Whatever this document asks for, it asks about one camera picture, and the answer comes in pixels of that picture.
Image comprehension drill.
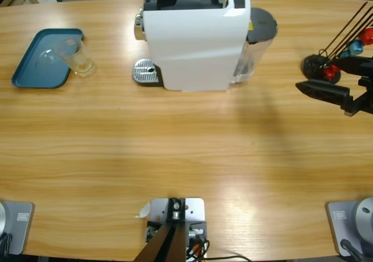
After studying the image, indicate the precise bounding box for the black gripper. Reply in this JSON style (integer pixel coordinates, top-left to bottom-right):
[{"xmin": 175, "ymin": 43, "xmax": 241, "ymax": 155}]
[{"xmin": 295, "ymin": 55, "xmax": 373, "ymax": 116}]

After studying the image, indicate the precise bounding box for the clear drinking glass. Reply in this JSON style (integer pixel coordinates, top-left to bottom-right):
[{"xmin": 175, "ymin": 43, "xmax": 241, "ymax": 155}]
[{"xmin": 55, "ymin": 37, "xmax": 96, "ymax": 77}]

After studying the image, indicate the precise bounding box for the blue plastic tray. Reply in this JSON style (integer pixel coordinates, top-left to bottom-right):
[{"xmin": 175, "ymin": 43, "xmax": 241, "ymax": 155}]
[{"xmin": 11, "ymin": 28, "xmax": 85, "ymax": 88}]

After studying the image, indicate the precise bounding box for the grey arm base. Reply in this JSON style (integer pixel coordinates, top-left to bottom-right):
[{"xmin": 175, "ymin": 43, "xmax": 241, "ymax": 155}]
[
  {"xmin": 0, "ymin": 201, "xmax": 35, "ymax": 256},
  {"xmin": 325, "ymin": 197, "xmax": 373, "ymax": 257}
]

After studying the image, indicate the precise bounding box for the white capsule coffee machine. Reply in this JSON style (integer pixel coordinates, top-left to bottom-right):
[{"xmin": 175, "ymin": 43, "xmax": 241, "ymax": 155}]
[{"xmin": 133, "ymin": 0, "xmax": 251, "ymax": 93}]

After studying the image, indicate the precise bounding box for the black capsule holder with rods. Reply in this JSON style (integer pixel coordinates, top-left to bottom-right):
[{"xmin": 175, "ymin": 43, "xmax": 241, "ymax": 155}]
[{"xmin": 301, "ymin": 1, "xmax": 373, "ymax": 86}]

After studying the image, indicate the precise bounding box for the clear water tank dark lid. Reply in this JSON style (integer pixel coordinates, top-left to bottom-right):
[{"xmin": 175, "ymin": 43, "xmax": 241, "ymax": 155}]
[{"xmin": 229, "ymin": 7, "xmax": 278, "ymax": 84}]

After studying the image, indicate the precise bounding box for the white tape tab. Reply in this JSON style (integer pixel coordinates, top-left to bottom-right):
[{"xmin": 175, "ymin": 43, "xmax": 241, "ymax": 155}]
[{"xmin": 134, "ymin": 202, "xmax": 152, "ymax": 219}]

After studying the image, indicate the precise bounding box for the black base cable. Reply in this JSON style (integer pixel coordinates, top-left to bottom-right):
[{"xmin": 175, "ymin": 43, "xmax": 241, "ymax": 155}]
[
  {"xmin": 0, "ymin": 233, "xmax": 13, "ymax": 256},
  {"xmin": 340, "ymin": 239, "xmax": 365, "ymax": 262}
]

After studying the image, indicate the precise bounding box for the white camera mounting block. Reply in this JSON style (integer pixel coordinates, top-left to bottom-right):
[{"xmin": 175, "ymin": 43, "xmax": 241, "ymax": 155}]
[{"xmin": 150, "ymin": 197, "xmax": 208, "ymax": 259}]

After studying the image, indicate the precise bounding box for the dark camera post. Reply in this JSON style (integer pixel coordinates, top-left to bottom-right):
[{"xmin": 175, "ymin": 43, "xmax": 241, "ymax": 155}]
[{"xmin": 133, "ymin": 197, "xmax": 187, "ymax": 262}]

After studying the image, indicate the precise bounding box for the orange and black cable bundle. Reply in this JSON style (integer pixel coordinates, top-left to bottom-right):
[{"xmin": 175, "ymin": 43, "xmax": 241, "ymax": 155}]
[{"xmin": 186, "ymin": 238, "xmax": 210, "ymax": 261}]

